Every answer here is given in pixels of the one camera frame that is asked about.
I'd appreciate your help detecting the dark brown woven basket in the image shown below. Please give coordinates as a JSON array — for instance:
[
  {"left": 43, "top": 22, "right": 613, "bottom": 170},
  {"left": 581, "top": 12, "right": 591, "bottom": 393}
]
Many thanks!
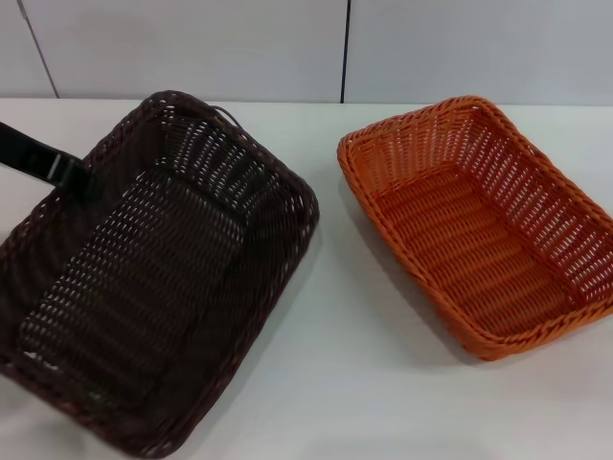
[{"left": 0, "top": 89, "right": 321, "bottom": 460}]

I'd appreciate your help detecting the orange woven basket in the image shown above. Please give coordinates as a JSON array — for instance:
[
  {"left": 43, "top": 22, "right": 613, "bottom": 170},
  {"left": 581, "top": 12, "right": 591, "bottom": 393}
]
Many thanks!
[{"left": 337, "top": 95, "right": 613, "bottom": 363}]

